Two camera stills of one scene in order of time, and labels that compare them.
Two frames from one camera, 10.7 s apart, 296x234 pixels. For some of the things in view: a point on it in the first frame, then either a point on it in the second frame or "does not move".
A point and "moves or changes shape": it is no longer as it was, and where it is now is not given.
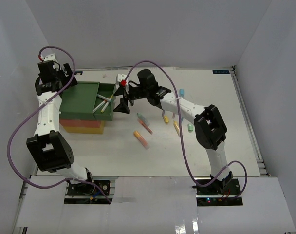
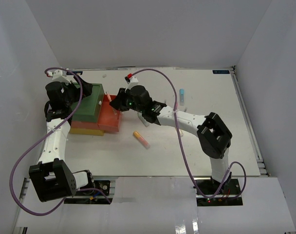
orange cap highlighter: x=143 y=141 does not move
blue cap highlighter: x=181 y=92 does not move
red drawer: x=75 y=123 moves or changes shape
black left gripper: x=73 y=81 -> x=87 y=88
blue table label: x=220 y=72 does not move
